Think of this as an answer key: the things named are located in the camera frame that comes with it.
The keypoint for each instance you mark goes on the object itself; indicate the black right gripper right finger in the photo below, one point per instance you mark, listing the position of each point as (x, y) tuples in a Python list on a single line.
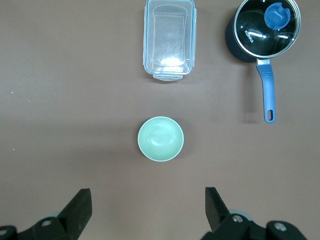
[(222, 217)]

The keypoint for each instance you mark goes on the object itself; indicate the glass pot lid blue knob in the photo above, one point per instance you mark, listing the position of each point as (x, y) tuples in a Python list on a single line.
[(267, 26)]

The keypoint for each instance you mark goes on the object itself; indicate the green bowl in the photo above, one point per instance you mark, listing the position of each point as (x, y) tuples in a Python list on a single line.
[(160, 139)]

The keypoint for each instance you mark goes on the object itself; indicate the clear plastic food container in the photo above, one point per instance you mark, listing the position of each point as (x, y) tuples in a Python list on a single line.
[(169, 40)]

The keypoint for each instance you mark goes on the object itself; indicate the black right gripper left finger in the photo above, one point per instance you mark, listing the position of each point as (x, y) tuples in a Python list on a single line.
[(72, 215)]

